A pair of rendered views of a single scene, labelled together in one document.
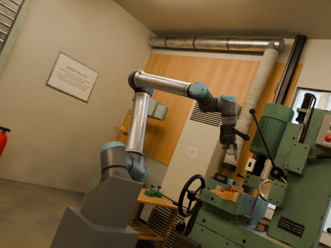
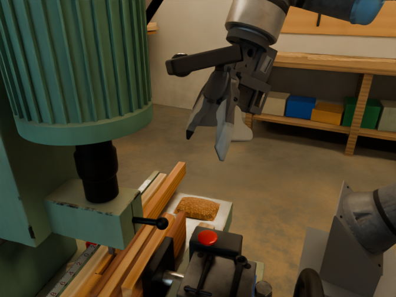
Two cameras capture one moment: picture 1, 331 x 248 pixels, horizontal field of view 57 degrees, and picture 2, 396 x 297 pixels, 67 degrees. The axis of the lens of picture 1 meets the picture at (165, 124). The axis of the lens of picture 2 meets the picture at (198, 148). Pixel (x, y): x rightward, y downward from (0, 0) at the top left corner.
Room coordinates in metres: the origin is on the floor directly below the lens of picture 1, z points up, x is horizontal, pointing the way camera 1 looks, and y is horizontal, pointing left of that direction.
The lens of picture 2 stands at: (2.20, -0.59, 1.35)
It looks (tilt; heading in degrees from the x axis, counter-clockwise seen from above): 26 degrees down; 162
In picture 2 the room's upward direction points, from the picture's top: straight up
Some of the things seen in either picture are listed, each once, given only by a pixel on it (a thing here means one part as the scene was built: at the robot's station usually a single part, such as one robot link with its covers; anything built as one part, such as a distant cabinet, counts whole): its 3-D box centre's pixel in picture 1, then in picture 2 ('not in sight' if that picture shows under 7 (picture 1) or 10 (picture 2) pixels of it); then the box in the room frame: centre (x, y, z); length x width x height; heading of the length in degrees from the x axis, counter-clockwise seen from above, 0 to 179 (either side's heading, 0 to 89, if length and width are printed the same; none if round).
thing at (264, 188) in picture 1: (269, 190); not in sight; (1.60, -0.64, 1.02); 0.12 x 0.03 x 0.12; 55
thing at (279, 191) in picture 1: (278, 194); not in sight; (1.54, -0.67, 1.02); 0.09 x 0.07 x 0.12; 145
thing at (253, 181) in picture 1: (256, 184); (96, 214); (1.77, -0.62, 1.03); 0.14 x 0.07 x 0.09; 55
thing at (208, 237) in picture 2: not in sight; (207, 237); (1.87, -0.46, 1.02); 0.03 x 0.03 x 0.01
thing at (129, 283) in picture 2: (236, 192); (152, 261); (1.81, -0.54, 0.94); 0.17 x 0.02 x 0.07; 145
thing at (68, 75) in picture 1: (74, 77); not in sight; (3.99, 1.35, 1.48); 0.64 x 0.02 x 0.46; 136
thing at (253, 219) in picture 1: (231, 212); not in sight; (1.81, -0.56, 0.82); 0.40 x 0.21 x 0.04; 145
